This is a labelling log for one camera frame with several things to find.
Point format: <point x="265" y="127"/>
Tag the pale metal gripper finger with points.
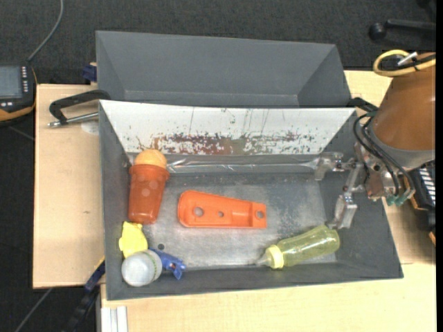
<point x="327" y="164"/>
<point x="344" y="211"/>

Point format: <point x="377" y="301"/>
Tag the yellow clear baby bottle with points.
<point x="308" y="246"/>

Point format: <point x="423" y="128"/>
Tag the grey metal bin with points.
<point x="221" y="251"/>

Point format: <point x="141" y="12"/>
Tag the orange ball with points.
<point x="150" y="157"/>

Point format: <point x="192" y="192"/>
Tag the clear orange plastic cup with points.
<point x="147" y="195"/>

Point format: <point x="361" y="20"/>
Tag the yellow soft toy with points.
<point x="132" y="239"/>

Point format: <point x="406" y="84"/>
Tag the white spray bottle blue trigger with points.
<point x="140" y="268"/>

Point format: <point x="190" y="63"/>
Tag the pale cardboard board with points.
<point x="65" y="192"/>

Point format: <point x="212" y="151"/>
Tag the orange flat plastic bracket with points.
<point x="211" y="209"/>

